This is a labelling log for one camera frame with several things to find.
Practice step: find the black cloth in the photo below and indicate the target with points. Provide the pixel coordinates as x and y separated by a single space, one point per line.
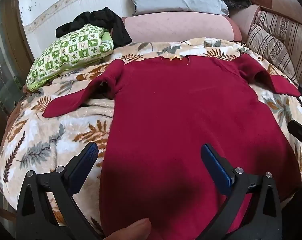
115 25

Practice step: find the striped beige cushion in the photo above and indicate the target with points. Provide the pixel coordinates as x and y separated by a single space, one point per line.
281 35

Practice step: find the leaf print fleece blanket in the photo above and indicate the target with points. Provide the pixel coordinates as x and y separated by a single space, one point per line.
53 135

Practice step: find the green patterned pillow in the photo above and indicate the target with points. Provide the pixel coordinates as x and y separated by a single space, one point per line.
70 52

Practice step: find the pink quilted bolster cushion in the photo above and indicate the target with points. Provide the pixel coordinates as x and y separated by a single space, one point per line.
171 27

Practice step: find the wooden glass door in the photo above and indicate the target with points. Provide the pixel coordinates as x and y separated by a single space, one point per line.
8 55

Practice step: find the dark red sweater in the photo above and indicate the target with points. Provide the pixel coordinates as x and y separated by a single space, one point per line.
186 120

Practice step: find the person's left hand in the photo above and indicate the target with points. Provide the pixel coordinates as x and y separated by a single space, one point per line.
130 231

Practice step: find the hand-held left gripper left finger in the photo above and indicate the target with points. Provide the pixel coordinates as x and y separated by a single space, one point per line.
84 162

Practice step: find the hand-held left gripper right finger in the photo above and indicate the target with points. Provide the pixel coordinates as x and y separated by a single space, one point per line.
216 167

